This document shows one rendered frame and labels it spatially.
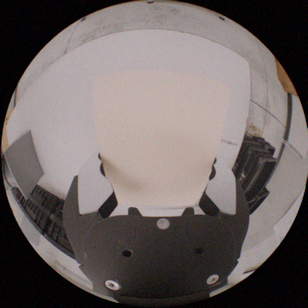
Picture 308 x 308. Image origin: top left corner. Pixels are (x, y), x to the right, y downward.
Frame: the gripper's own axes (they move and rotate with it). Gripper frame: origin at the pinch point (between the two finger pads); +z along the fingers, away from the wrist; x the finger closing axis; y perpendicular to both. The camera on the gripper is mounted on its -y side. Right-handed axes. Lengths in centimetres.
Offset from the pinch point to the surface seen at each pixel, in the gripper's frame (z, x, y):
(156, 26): 75, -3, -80
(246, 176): 22, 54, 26
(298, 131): 34, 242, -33
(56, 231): -10.6, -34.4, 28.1
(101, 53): 5.2, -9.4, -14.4
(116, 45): 5.2, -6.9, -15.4
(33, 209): -10, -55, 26
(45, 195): 2, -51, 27
